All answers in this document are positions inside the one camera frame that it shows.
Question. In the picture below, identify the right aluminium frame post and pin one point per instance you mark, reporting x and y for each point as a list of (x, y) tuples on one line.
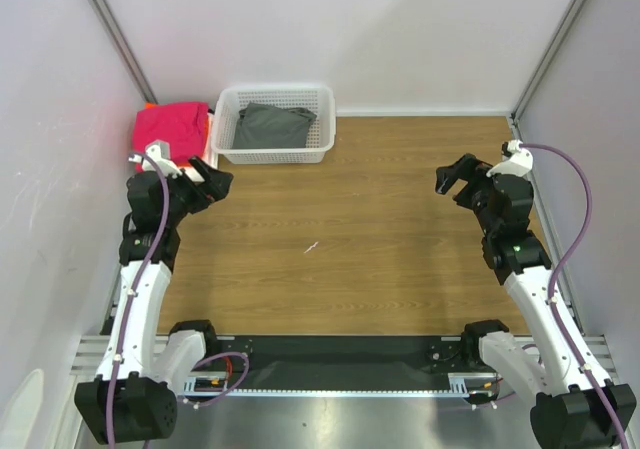
[(558, 37)]

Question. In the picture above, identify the aluminium frame post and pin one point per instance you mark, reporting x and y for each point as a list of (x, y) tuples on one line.
[(558, 37), (121, 44)]

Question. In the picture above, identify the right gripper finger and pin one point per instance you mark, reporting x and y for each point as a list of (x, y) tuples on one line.
[(470, 164), (447, 176)]

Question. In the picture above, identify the aluminium front rail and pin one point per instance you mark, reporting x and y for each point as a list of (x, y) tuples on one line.
[(91, 350)]

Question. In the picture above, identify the white perforated plastic basket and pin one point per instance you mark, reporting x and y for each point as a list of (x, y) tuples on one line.
[(315, 97)]

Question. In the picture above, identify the left aluminium frame post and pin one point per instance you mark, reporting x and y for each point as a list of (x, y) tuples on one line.
[(121, 44)]

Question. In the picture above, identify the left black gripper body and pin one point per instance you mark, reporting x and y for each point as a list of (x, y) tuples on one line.
[(185, 197)]

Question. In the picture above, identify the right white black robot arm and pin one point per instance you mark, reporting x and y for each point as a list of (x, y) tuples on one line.
[(573, 401)]

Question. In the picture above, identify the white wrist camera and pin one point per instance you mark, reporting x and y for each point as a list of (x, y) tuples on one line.
[(156, 157), (516, 160)]

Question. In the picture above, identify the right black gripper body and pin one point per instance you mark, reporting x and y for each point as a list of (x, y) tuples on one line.
[(470, 189)]

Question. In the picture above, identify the pink folded t shirt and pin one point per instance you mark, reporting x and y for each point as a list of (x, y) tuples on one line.
[(167, 129)]

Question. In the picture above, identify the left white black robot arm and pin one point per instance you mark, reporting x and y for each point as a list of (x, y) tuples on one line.
[(133, 395)]

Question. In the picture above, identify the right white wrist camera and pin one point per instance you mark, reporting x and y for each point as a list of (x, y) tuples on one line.
[(516, 160)]

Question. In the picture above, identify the grey t shirt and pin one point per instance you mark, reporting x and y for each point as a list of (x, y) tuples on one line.
[(262, 126)]

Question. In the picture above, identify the white folded t shirt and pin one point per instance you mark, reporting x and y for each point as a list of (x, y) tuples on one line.
[(209, 156)]

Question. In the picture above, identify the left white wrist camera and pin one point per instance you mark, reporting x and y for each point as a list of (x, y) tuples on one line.
[(156, 157)]

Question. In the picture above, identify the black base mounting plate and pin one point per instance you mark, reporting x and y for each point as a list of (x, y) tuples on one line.
[(352, 363)]

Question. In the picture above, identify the orange folded t shirt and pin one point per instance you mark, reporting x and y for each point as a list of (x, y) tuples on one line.
[(205, 125)]

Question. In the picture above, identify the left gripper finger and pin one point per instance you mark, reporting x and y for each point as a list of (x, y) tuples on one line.
[(218, 184), (199, 170)]

